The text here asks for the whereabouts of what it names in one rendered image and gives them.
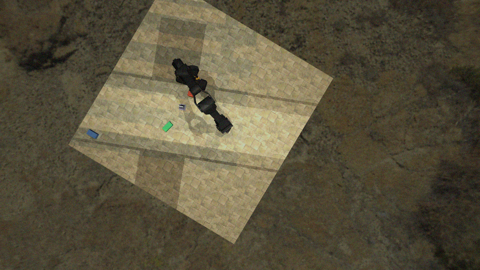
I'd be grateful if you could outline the green rectangular block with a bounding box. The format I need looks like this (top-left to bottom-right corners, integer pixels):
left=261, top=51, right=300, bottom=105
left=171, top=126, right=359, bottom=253
left=162, top=121, right=173, bottom=132

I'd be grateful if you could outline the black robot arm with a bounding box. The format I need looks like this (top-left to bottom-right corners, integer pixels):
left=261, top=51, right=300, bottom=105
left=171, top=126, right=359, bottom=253
left=172, top=58, right=233, bottom=133

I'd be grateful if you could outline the blue rectangular block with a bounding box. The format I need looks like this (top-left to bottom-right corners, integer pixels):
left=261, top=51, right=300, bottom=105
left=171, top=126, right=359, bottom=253
left=86, top=129, right=99, bottom=139

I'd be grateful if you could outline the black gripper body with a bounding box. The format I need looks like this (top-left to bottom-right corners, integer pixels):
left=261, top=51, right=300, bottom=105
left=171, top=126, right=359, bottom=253
left=176, top=74, right=207, bottom=91

